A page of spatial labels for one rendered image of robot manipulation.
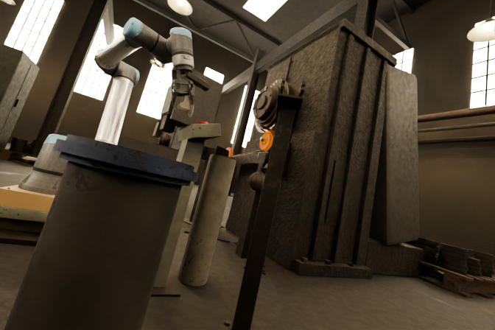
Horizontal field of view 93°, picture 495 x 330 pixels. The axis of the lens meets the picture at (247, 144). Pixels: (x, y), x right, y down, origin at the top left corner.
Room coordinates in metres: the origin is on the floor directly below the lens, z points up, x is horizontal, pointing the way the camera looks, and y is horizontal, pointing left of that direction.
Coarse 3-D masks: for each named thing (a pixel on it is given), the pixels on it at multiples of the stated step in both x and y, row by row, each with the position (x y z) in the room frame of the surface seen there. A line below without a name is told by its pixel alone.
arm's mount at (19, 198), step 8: (0, 192) 0.98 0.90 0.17; (8, 192) 0.99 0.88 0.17; (16, 192) 1.00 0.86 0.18; (24, 192) 1.01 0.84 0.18; (32, 192) 1.05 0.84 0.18; (0, 200) 0.98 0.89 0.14; (8, 200) 0.99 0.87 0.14; (16, 200) 1.00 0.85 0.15; (24, 200) 1.01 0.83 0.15; (32, 200) 1.02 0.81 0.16; (40, 200) 1.03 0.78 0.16; (48, 200) 1.04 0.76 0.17; (24, 208) 1.02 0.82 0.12; (32, 208) 1.03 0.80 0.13; (40, 208) 1.04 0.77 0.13; (48, 208) 1.05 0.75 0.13
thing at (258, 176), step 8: (256, 176) 1.50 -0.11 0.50; (264, 176) 1.43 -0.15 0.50; (256, 184) 1.49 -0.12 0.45; (256, 192) 1.50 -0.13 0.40; (248, 200) 1.55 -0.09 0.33; (256, 200) 1.50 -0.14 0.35; (248, 208) 1.53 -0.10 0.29; (256, 208) 1.51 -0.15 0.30; (248, 216) 1.51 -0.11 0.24; (248, 224) 1.50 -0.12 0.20; (240, 232) 1.56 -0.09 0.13; (248, 232) 1.50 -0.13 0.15; (240, 240) 1.54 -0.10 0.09; (248, 240) 1.51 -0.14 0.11; (240, 248) 1.52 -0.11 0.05; (248, 248) 1.51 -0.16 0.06; (240, 256) 1.50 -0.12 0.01
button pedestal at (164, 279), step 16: (192, 128) 0.81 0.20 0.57; (208, 128) 0.84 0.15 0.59; (192, 144) 0.89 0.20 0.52; (176, 160) 0.96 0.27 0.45; (192, 160) 0.89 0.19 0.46; (176, 208) 0.89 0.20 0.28; (176, 224) 0.90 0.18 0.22; (176, 240) 0.90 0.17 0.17; (160, 272) 0.89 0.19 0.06; (160, 288) 0.90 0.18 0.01; (176, 288) 0.92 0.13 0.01
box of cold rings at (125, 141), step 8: (120, 136) 3.46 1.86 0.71; (120, 144) 3.48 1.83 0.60; (128, 144) 3.53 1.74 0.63; (136, 144) 3.58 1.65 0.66; (144, 144) 3.64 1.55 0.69; (152, 144) 3.70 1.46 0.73; (152, 152) 3.72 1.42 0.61; (160, 152) 3.77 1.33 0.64; (168, 152) 3.83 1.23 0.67; (176, 152) 3.90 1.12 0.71
